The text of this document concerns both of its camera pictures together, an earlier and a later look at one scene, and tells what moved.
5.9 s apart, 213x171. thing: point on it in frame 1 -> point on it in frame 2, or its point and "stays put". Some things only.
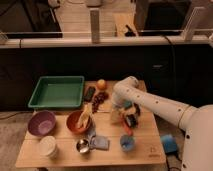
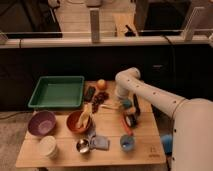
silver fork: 103,111 -> 109,106
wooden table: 91,136 stays put
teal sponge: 127,104 stays put
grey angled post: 188,31 stays put
